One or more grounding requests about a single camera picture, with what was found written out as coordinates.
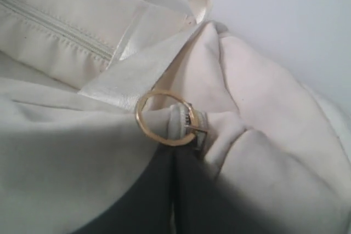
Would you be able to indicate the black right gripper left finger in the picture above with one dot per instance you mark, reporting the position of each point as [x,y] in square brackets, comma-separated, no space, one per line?
[146,207]

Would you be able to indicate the cream fabric duffel bag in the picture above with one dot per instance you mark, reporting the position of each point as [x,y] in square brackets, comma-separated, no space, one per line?
[90,89]

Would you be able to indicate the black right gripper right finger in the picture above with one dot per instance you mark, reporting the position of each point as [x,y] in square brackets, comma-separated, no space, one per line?
[200,206]

